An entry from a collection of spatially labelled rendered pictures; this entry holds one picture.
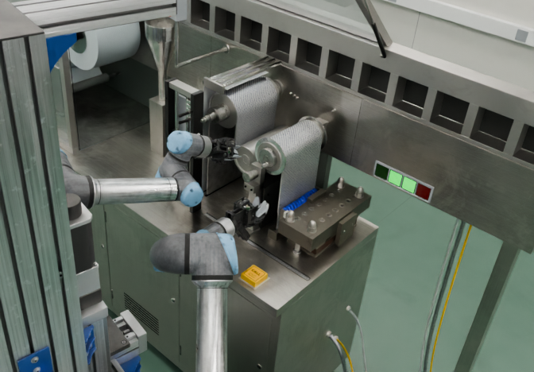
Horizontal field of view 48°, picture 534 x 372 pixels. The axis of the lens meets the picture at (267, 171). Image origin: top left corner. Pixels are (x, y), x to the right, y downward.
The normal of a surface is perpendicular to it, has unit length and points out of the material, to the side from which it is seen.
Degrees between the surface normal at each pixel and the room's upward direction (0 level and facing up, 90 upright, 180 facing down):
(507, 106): 90
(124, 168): 0
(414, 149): 90
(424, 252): 0
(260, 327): 90
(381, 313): 0
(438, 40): 90
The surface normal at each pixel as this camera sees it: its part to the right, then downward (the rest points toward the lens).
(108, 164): 0.07, -0.83
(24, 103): 0.62, 0.47
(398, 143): -0.65, 0.37
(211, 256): 0.11, -0.17
